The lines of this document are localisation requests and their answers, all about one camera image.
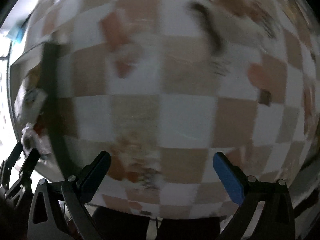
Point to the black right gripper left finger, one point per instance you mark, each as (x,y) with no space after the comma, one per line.
(46,219)

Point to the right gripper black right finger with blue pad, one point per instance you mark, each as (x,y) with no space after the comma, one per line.
(276,220)

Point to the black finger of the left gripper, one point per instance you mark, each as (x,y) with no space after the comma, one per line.
(9,163)
(22,186)

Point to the white snack packet in bin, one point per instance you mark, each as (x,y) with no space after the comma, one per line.
(27,108)

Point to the dark green storage bin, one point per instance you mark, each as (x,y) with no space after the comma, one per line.
(45,54)

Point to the checkered patterned tablecloth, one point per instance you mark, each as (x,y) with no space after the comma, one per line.
(162,85)

